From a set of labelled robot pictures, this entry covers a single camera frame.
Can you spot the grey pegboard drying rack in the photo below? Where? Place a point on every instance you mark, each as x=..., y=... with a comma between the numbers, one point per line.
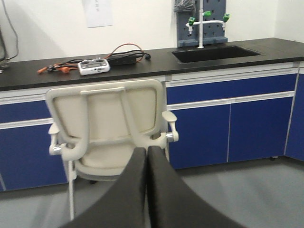
x=213, y=33

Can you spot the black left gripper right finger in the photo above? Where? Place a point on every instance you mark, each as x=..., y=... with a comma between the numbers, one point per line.
x=173, y=204

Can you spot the blue lab bench cabinets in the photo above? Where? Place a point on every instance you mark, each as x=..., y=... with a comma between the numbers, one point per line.
x=227, y=110

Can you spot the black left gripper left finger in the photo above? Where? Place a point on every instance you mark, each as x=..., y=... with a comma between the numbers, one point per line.
x=122, y=206

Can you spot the cream office chair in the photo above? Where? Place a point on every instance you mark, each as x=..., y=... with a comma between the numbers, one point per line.
x=96, y=127

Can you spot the black lab sink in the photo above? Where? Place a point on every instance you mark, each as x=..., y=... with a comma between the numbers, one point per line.
x=213, y=53

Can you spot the paper sheet on wall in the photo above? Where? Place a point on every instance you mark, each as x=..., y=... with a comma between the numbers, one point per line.
x=98, y=13

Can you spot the white lab faucet green valves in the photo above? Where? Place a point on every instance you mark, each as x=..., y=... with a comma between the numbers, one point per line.
x=201, y=22

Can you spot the white handheld controller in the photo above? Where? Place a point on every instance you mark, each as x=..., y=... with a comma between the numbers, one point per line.
x=93, y=66

